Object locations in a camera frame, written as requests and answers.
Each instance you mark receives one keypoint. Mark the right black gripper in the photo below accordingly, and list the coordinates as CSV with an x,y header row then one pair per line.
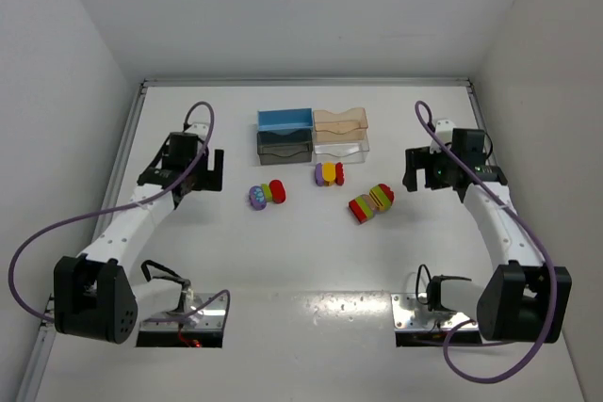
x,y
415,168

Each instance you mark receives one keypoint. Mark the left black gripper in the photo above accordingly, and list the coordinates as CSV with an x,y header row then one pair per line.
x,y
210,172

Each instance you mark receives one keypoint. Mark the purple flower lego brick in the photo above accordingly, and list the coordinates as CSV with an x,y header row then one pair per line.
x,y
257,198

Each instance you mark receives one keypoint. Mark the green lego brick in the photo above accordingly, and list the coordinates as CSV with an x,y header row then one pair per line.
x,y
267,192

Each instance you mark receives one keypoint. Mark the red green striped lego stack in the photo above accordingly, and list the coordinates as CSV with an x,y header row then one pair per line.
x,y
362,208

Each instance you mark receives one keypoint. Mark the red rounded lego brick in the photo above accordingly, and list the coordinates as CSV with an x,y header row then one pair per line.
x,y
277,191

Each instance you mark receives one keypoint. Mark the red curved lego brick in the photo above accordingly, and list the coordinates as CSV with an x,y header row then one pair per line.
x,y
339,174

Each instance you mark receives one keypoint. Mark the yellow rounded lego brick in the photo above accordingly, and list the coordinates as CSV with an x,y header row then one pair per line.
x,y
328,173

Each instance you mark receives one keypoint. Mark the purple rounded lego brick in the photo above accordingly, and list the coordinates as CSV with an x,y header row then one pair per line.
x,y
319,175

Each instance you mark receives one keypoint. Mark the striped burger lego stack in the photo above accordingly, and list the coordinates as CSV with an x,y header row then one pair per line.
x,y
382,197

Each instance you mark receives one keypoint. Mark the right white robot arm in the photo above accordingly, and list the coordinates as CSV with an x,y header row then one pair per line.
x,y
512,306

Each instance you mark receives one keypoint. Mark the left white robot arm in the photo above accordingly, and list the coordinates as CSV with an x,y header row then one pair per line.
x,y
105,292

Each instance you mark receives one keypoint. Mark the smoky grey container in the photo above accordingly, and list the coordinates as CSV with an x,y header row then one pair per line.
x,y
278,149

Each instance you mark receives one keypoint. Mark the orange translucent container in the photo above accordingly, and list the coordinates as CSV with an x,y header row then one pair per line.
x,y
342,123

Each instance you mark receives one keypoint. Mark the clear container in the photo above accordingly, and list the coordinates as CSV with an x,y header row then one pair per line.
x,y
346,149

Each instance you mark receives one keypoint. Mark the blue container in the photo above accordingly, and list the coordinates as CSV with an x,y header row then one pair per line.
x,y
284,119

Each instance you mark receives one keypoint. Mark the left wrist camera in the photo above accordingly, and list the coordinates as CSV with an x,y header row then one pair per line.
x,y
200,129

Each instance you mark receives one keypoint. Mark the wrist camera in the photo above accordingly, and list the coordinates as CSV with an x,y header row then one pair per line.
x,y
444,129
200,129

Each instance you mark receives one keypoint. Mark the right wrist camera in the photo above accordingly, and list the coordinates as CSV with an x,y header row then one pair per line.
x,y
444,129

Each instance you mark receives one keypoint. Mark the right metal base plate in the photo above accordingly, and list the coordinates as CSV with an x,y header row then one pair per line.
x,y
411,316

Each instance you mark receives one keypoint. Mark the metal base plate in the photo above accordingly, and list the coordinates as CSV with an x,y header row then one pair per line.
x,y
203,313
411,316

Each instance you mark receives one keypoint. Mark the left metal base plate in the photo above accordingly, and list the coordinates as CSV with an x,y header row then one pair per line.
x,y
203,313

